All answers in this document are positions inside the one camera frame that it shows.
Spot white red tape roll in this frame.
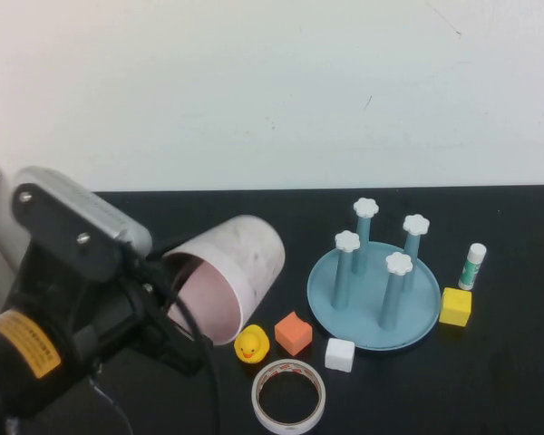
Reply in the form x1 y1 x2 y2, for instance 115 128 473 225
251 357 326 431

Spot yellow rubber duck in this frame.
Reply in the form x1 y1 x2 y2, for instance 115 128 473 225
233 324 270 364

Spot blue cup stand white caps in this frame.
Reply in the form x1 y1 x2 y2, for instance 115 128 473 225
306 197 442 353

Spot orange foam cube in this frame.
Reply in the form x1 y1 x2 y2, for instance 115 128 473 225
274 310 314 358

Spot pink marbled cup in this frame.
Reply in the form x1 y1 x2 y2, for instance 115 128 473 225
161 215 286 344

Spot white foam cube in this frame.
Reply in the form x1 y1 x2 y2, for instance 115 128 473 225
325 337 356 374

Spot white green glue stick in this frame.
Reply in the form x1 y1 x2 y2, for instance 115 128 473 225
456 243 488 291

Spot yellow foam cube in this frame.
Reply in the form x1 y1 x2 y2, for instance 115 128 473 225
438 286 473 328

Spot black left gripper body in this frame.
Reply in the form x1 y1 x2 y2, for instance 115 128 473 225
72 251 215 378

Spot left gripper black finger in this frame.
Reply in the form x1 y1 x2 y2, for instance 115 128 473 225
144 246 182 269
162 265 197 298

